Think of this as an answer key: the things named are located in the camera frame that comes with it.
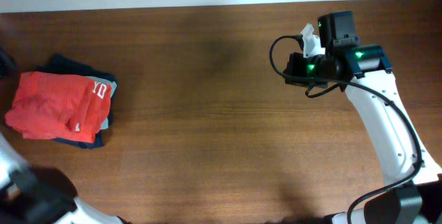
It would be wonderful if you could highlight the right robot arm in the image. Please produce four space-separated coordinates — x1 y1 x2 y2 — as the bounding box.
280 11 441 223

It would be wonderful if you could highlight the folded navy shirt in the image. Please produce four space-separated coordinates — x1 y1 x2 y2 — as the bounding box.
35 54 117 149

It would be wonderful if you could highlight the orange soccer t-shirt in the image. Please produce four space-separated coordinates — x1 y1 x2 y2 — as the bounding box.
5 71 109 143

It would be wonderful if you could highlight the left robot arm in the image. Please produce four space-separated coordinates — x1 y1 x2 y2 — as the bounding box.
1 54 125 223

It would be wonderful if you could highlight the folded red 2013 soccer shirt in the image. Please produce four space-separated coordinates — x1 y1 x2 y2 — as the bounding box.
88 76 117 130

